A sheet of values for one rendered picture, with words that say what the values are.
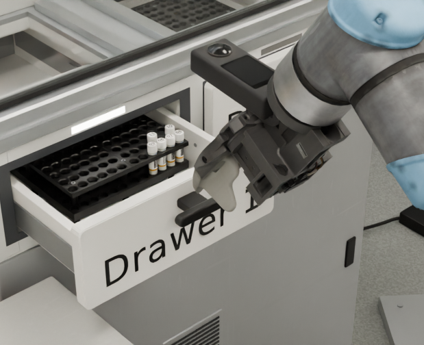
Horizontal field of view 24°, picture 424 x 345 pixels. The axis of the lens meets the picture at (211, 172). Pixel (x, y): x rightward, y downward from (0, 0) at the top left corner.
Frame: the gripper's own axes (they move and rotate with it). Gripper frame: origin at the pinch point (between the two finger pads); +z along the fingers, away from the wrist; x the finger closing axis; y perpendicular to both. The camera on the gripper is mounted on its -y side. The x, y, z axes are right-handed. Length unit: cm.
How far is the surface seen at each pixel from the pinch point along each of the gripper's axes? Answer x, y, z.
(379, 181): 129, -6, 122
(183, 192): -0.3, -1.0, 6.4
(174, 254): -1.8, 3.7, 13.2
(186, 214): -2.6, 1.8, 4.8
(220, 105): 18.5, -11.7, 16.5
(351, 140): 49, -3, 33
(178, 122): 11.5, -12.0, 16.8
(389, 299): 89, 22, 98
